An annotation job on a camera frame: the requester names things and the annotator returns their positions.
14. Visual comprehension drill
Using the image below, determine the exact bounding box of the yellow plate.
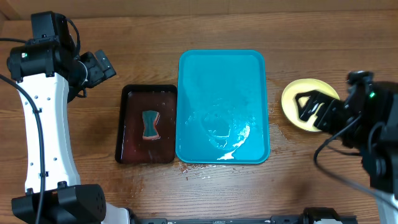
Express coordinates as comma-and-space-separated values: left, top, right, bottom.
280, 78, 340, 132

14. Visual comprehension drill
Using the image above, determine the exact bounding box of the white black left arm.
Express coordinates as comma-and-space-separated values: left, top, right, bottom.
7, 38, 132, 223

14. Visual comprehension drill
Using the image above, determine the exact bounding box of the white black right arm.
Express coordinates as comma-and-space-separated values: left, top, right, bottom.
295, 82, 397, 223

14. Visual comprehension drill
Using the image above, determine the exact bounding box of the black water tray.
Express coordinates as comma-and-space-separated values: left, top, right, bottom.
115, 85, 177, 164

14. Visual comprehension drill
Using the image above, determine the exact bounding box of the green orange sponge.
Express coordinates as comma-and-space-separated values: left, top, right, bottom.
142, 110, 160, 140

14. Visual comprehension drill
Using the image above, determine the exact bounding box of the blue plastic tray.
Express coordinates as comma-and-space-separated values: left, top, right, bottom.
175, 50, 271, 164

